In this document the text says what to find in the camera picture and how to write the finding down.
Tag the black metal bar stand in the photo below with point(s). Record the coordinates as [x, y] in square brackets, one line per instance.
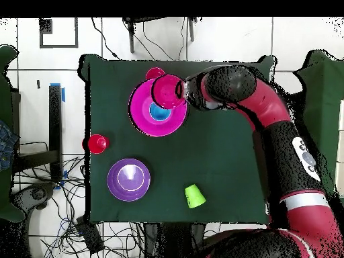
[55, 121]

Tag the black office chair base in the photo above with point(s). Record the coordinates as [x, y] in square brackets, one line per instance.
[37, 193]

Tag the blue tape strip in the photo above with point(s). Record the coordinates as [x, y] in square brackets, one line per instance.
[63, 95]

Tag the large magenta bowl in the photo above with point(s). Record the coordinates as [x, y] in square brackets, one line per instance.
[139, 113]

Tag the grey square floor frame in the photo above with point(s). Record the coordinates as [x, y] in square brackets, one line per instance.
[45, 27]

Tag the crimson pink cup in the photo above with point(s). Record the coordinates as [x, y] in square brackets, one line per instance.
[154, 72]

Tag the small dark floor object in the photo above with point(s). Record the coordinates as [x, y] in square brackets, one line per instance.
[38, 83]

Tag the white box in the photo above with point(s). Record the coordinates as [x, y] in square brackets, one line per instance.
[341, 134]

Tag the small crimson pink bowl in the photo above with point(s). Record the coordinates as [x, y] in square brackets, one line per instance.
[166, 91]

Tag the dark metal legged stand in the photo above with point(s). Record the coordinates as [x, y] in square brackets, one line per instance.
[131, 40]

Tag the blue denim fabric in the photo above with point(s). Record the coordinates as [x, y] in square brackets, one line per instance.
[6, 145]

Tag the green cloth covered table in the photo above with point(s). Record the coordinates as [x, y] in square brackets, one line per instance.
[4, 107]
[325, 94]

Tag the dark green tablecloth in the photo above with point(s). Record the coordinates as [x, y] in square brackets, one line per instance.
[121, 150]

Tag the purple bowl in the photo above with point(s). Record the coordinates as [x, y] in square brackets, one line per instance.
[126, 188]

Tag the blue cup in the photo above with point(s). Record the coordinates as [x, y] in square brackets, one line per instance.
[158, 114]

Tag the black power strip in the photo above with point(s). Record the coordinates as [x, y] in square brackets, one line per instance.
[90, 236]

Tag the red cup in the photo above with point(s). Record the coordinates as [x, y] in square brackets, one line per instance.
[96, 144]

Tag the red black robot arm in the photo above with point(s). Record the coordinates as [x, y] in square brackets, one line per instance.
[271, 107]

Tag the green cup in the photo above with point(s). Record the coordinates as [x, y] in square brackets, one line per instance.
[194, 197]

